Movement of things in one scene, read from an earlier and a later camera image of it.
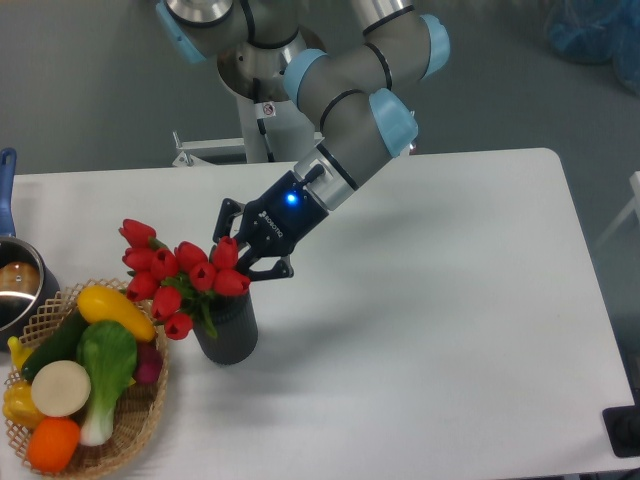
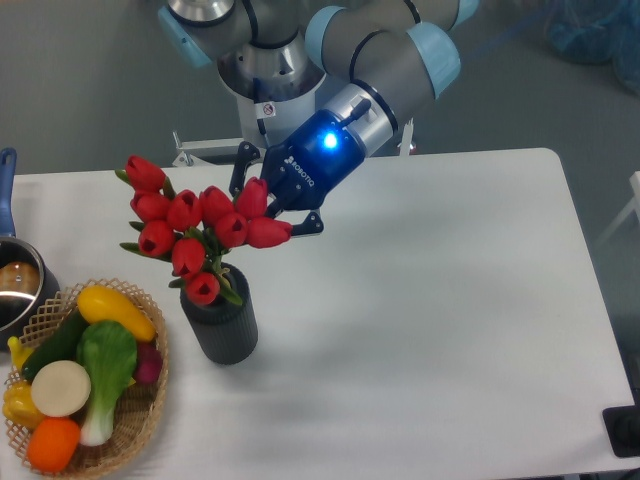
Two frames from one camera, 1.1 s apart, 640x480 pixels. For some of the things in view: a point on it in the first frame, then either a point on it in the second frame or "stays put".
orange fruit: x=53 y=443 stays put
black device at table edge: x=623 y=426 stays put
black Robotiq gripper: x=277 y=221 → x=304 y=172
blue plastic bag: x=597 y=31 stays put
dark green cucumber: x=60 y=346 stays put
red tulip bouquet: x=176 y=281 → x=196 y=228
